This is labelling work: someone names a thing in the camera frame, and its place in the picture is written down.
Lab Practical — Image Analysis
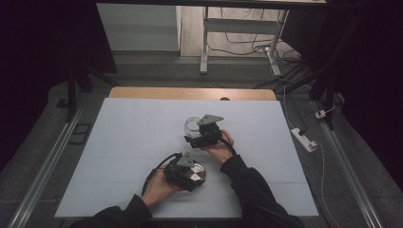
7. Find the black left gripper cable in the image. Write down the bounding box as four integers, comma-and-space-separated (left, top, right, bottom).
141, 152, 183, 197

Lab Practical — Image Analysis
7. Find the person's right hand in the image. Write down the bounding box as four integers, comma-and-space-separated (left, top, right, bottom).
202, 128, 236, 164

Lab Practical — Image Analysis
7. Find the white table cover sheet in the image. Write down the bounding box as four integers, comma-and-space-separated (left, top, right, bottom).
54, 97, 319, 219

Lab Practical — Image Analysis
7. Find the tangle of dark floor cables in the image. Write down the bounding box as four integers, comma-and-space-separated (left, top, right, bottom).
207, 7, 313, 90

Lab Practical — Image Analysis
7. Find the clear glass jar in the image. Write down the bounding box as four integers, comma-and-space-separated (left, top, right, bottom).
183, 116, 203, 139

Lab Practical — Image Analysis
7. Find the white power strip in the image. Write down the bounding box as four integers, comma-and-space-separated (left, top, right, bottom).
290, 126, 318, 154

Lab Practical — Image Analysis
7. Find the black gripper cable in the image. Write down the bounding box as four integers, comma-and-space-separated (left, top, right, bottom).
221, 130, 238, 157
141, 152, 183, 197

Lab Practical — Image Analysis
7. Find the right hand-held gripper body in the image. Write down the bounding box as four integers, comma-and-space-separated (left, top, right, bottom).
189, 114, 224, 149

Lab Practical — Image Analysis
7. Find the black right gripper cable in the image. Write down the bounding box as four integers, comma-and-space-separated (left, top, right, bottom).
221, 130, 238, 157

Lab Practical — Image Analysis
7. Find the aluminium floor rail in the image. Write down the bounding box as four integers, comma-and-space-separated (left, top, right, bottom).
311, 100, 384, 228
7, 94, 88, 228

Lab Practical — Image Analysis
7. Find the wooden table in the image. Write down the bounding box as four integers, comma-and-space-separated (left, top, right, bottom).
107, 86, 278, 102

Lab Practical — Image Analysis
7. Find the grey cabinet panel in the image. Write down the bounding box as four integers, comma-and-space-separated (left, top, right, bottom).
96, 3, 182, 52

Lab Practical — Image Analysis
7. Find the thin white cable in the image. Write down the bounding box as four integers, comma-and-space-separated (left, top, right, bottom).
282, 85, 344, 228

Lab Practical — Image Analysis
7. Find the black metal stand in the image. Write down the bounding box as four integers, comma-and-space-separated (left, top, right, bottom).
56, 56, 119, 124
275, 15, 362, 131

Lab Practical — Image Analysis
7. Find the white desk frame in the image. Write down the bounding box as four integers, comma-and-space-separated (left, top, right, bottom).
199, 6, 290, 77

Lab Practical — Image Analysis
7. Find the person's left hand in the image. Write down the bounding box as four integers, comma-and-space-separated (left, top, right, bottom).
141, 166, 184, 209

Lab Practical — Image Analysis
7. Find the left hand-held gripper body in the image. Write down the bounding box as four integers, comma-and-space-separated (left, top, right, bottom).
163, 151, 198, 193

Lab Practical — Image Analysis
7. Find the black rectangular floor frame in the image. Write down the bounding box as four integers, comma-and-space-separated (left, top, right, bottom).
67, 123, 93, 146

